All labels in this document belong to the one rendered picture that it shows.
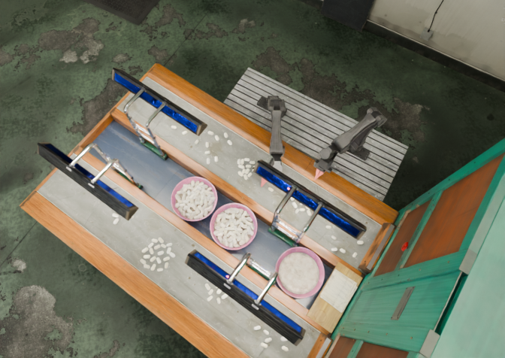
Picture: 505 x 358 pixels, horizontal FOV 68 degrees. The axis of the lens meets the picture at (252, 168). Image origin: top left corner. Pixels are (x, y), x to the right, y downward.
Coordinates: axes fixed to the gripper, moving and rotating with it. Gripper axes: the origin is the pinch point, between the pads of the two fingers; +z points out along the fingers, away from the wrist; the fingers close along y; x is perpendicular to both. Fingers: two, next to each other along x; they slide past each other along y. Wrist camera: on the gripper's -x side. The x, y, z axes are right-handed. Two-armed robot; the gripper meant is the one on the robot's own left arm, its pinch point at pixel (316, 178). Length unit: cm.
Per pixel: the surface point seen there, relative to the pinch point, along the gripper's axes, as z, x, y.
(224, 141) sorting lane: 13, 4, -60
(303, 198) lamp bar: 1.5, -31.0, 1.6
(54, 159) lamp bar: 43, -68, -112
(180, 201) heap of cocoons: 47, -25, -58
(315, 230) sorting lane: 24.5, -5.6, 15.4
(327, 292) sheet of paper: 41, -25, 37
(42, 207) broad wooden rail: 83, -58, -119
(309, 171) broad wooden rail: 1.9, 10.3, -5.8
